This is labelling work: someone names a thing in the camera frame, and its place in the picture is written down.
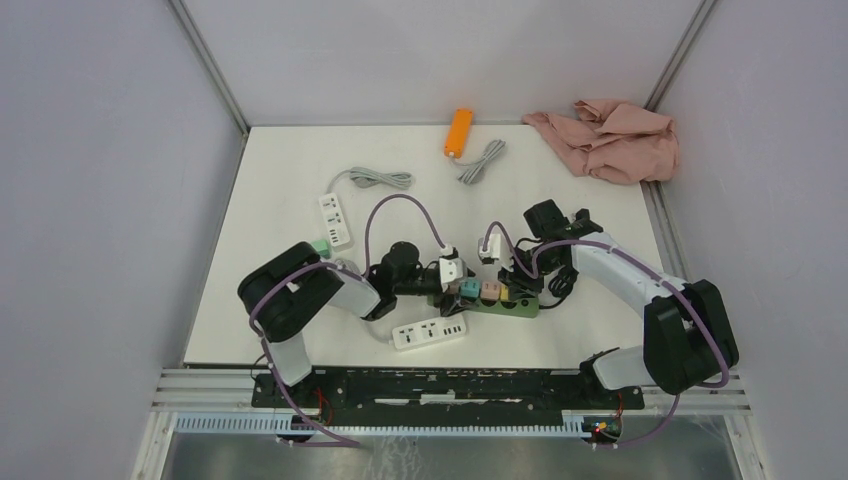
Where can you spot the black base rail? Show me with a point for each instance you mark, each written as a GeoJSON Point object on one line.
{"type": "Point", "coordinates": [441, 397]}

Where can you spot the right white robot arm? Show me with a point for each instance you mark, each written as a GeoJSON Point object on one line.
{"type": "Point", "coordinates": [687, 339]}

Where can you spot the teal plug on green strip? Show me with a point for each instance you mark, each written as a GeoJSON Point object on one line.
{"type": "Point", "coordinates": [470, 288]}

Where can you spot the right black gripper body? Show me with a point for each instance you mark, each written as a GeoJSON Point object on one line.
{"type": "Point", "coordinates": [511, 275]}

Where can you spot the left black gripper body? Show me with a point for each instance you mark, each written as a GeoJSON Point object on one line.
{"type": "Point", "coordinates": [446, 305]}

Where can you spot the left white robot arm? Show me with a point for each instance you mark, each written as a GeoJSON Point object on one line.
{"type": "Point", "coordinates": [283, 296]}

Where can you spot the long white power strip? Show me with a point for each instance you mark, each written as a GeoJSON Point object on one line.
{"type": "Point", "coordinates": [429, 332]}

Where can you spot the pink crumpled cloth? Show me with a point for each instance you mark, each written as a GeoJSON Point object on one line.
{"type": "Point", "coordinates": [611, 140]}

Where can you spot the orange power strip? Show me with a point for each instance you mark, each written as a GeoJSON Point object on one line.
{"type": "Point", "coordinates": [458, 133]}

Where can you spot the beige plug on green strip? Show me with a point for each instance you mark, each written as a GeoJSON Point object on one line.
{"type": "Point", "coordinates": [490, 291]}

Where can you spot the small white power strip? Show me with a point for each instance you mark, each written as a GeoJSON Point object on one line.
{"type": "Point", "coordinates": [335, 223]}

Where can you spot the dark green power strip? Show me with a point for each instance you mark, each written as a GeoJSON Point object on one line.
{"type": "Point", "coordinates": [526, 308]}

